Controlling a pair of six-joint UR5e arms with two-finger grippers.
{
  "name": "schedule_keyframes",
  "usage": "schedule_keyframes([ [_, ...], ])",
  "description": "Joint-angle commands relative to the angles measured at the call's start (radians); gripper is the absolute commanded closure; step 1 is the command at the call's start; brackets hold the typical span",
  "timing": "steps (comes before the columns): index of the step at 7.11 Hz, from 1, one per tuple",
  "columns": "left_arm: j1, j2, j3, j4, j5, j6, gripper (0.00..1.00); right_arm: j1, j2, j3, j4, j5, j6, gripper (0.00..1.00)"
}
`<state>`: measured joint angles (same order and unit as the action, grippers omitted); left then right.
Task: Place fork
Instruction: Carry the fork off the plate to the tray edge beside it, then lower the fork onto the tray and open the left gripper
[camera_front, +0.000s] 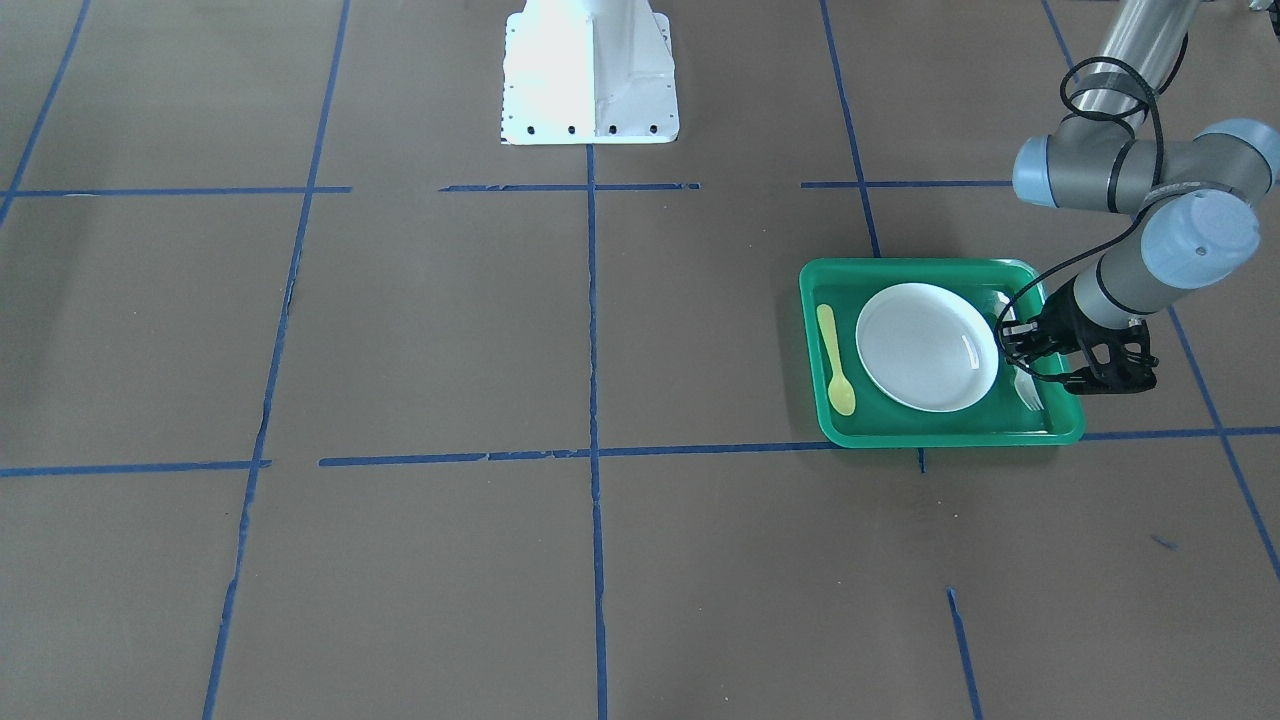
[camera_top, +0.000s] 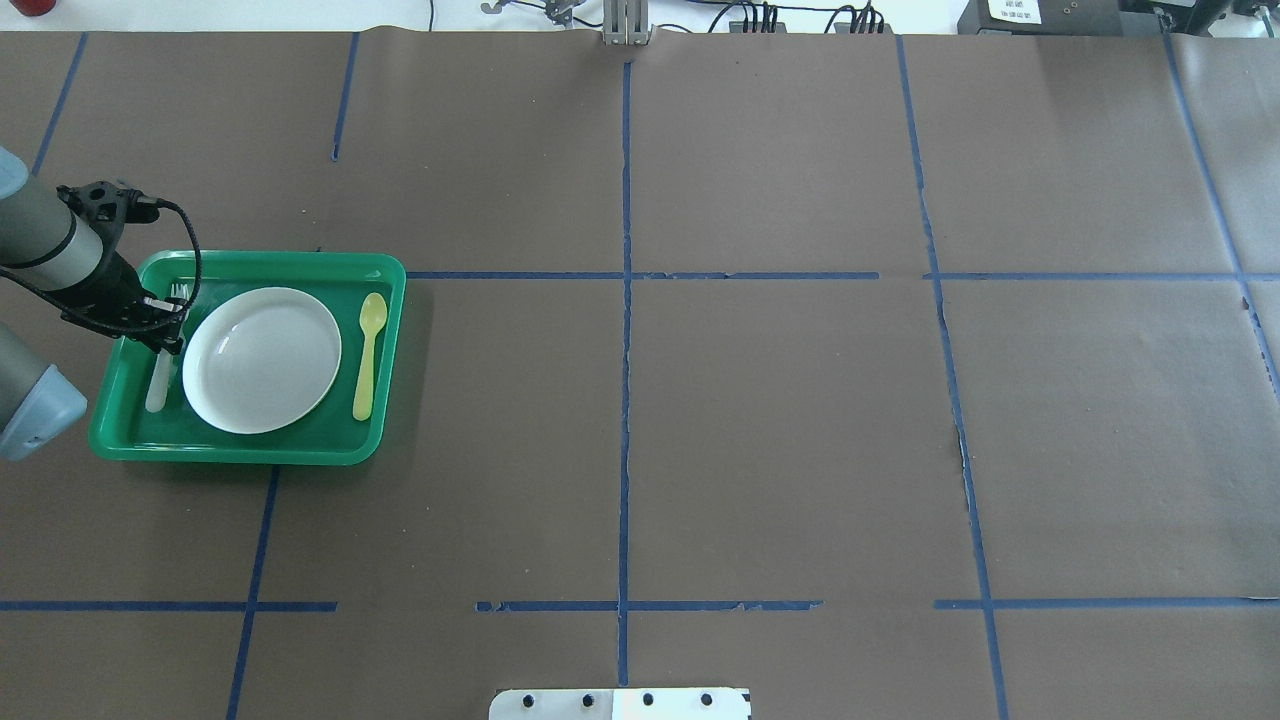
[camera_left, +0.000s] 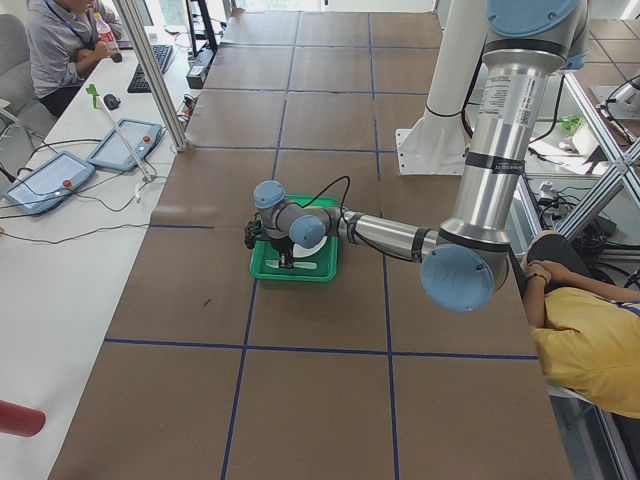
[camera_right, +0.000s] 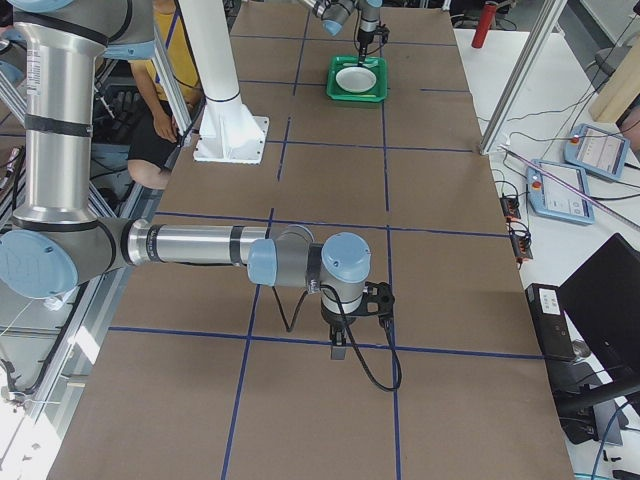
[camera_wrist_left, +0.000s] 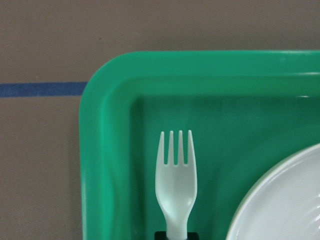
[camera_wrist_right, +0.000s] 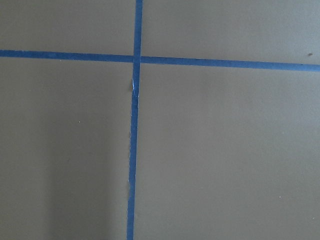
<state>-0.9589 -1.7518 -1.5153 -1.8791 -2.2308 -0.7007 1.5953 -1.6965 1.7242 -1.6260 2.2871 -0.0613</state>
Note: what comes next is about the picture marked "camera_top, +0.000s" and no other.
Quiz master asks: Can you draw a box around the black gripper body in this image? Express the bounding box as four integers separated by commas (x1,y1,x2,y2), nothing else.
55,181,161,336

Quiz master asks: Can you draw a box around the white plastic fork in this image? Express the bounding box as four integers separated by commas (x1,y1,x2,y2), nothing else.
143,281,193,414

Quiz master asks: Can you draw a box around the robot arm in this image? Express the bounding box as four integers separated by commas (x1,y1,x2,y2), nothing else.
1,149,204,462

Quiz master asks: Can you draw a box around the green plastic tray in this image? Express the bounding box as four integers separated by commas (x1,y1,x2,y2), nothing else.
88,250,407,466

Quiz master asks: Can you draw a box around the white round plate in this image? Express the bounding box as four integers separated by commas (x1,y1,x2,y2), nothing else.
180,287,343,436

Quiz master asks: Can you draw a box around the yellow plastic spoon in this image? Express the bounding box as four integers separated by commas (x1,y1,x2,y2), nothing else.
351,292,389,421

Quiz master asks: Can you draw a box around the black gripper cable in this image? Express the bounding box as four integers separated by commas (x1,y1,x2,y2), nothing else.
0,199,204,337

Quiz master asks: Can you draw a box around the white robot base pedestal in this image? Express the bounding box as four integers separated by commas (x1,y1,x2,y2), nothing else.
488,687,753,719

